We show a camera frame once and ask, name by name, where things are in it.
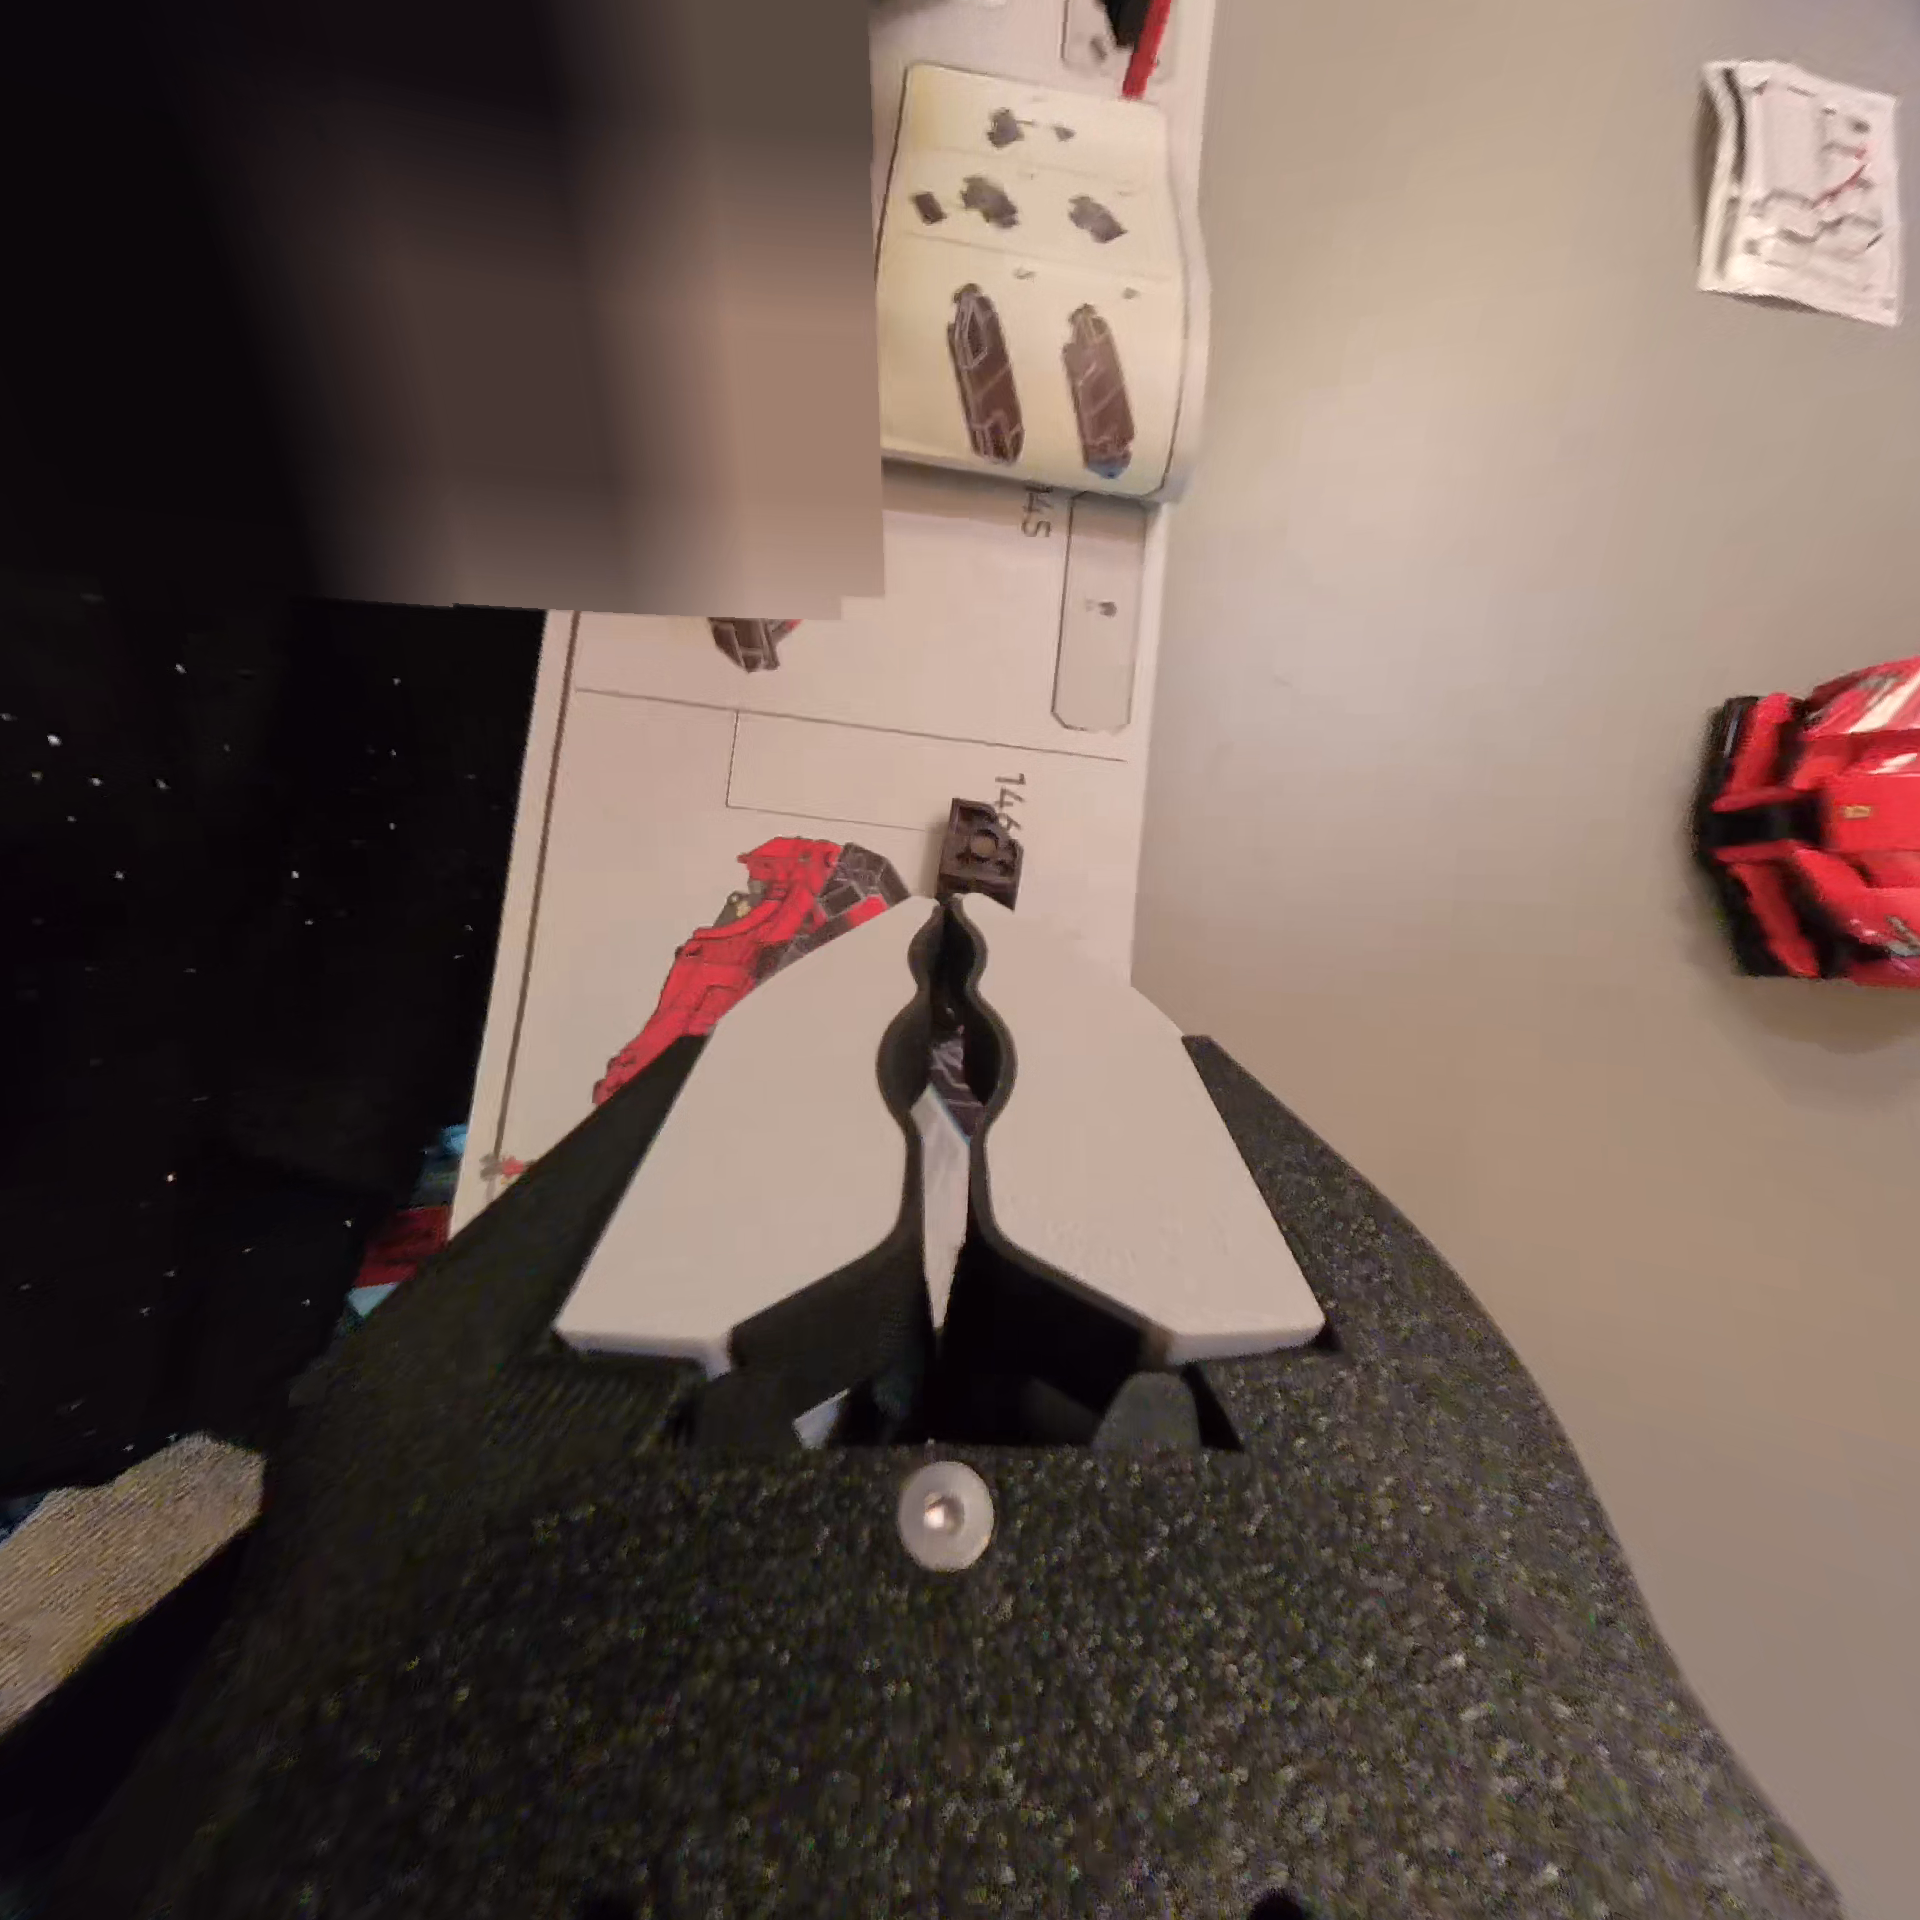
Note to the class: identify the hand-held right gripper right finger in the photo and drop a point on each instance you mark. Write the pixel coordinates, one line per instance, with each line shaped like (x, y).
(1152, 1188)

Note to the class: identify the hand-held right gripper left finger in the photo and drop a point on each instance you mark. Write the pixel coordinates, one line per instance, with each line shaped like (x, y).
(753, 1188)

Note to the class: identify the tiny black lego piece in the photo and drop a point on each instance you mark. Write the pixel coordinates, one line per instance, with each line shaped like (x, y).
(983, 856)

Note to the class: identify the lego instruction booklet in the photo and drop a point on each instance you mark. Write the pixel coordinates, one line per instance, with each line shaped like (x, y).
(679, 843)

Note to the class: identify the red lego car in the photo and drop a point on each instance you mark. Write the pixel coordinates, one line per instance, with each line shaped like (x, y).
(1848, 807)

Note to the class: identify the red blue printed object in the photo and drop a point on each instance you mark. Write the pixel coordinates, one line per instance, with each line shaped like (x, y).
(402, 1248)

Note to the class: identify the white sticker sheet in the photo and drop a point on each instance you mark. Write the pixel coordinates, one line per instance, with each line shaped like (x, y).
(1799, 195)

